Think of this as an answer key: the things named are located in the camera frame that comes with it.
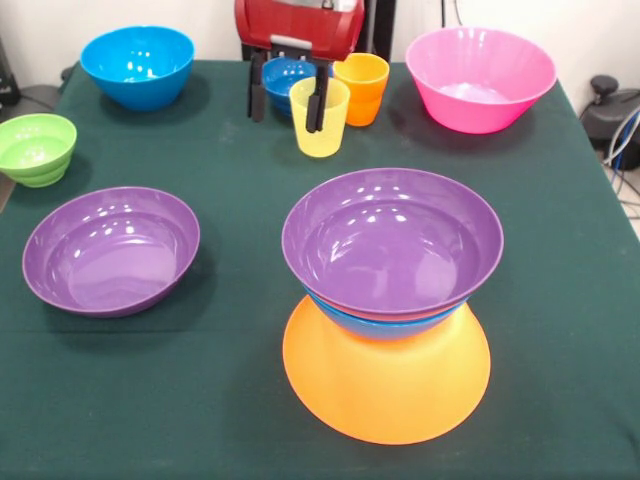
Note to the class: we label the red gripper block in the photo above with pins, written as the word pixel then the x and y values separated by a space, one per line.
pixel 290 25

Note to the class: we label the yellow cup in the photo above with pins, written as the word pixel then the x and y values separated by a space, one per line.
pixel 332 135

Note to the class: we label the orange cup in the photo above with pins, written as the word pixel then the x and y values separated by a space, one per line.
pixel 367 100

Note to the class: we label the purple shallow bowl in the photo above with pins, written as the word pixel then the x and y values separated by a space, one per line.
pixel 390 260
pixel 110 260

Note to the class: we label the light blue bowl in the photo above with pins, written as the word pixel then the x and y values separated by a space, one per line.
pixel 137 65
pixel 390 331

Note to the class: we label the large orange bowl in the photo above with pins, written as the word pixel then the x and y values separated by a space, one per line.
pixel 385 390

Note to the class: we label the small dark blue bowl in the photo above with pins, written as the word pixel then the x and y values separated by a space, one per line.
pixel 282 80

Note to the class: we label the large pink bowl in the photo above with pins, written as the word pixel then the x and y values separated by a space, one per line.
pixel 475 65

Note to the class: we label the small green bowl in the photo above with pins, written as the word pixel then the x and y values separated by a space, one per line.
pixel 35 150

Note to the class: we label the dark green tablecloth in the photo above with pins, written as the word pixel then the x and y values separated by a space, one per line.
pixel 125 400

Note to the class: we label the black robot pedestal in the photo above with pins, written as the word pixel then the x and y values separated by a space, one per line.
pixel 382 30

